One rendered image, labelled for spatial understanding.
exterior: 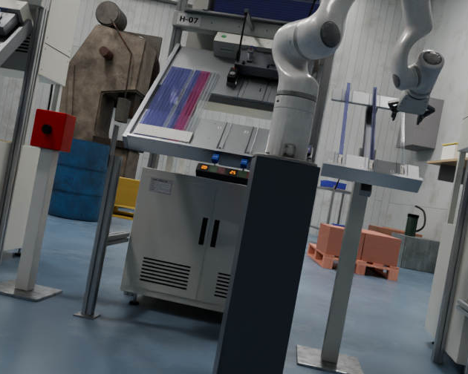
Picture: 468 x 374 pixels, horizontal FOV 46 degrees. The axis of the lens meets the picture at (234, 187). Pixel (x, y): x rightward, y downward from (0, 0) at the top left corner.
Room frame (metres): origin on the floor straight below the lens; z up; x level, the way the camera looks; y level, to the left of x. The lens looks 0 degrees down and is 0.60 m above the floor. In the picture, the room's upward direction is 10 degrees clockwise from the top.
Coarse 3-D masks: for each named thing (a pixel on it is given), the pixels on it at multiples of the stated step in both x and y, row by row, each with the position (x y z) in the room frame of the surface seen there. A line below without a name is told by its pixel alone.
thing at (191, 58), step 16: (192, 48) 2.63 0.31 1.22; (176, 64) 2.53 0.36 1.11; (192, 64) 2.53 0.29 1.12; (208, 64) 2.53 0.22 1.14; (224, 64) 2.54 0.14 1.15; (224, 80) 2.45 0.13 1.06; (240, 80) 2.45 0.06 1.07; (256, 80) 2.45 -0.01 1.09; (272, 80) 2.46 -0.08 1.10; (240, 96) 2.36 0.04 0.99; (256, 96) 2.37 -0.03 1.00; (272, 96) 2.37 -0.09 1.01
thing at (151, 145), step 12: (132, 144) 2.16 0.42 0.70; (144, 144) 2.15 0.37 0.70; (156, 144) 2.13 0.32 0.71; (168, 144) 2.12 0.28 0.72; (180, 144) 2.10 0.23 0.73; (180, 156) 2.15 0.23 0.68; (192, 156) 2.13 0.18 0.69; (204, 156) 2.12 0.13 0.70; (228, 156) 2.09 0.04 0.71; (240, 156) 2.07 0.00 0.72; (252, 156) 2.06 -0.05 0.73
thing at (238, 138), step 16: (144, 112) 2.27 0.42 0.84; (208, 128) 2.21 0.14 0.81; (224, 128) 2.21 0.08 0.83; (240, 128) 2.21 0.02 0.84; (256, 128) 2.21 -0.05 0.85; (192, 144) 2.14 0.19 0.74; (208, 144) 2.14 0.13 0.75; (224, 144) 2.14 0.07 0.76; (240, 144) 2.14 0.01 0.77; (256, 144) 2.15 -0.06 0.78
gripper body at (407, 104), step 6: (402, 96) 1.97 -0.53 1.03; (408, 96) 1.95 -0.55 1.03; (402, 102) 1.98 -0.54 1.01; (408, 102) 1.97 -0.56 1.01; (414, 102) 1.96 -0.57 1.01; (420, 102) 1.96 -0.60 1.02; (426, 102) 1.96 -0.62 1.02; (402, 108) 2.01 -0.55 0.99; (408, 108) 2.00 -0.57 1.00; (414, 108) 1.99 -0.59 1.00; (420, 108) 1.98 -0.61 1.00; (420, 114) 2.01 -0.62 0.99
